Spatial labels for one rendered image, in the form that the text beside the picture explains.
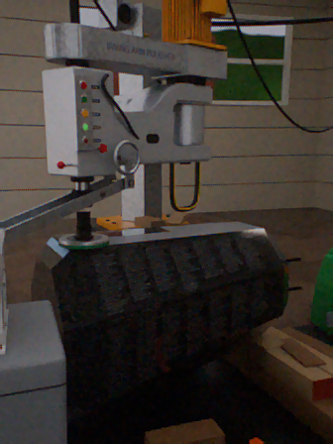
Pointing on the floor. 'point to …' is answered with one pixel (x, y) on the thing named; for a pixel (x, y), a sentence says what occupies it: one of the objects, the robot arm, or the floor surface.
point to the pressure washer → (323, 296)
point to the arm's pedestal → (33, 378)
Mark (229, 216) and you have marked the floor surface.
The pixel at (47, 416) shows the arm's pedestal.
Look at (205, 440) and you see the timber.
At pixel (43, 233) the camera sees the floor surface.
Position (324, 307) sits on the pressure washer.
